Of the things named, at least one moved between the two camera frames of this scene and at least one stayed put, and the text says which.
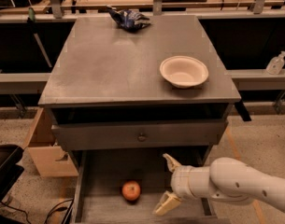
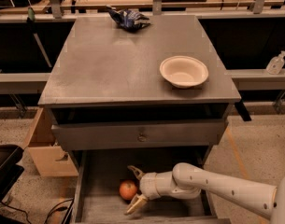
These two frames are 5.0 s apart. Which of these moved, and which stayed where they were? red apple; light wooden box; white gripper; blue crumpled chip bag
Moved: white gripper
Stayed: red apple; blue crumpled chip bag; light wooden box
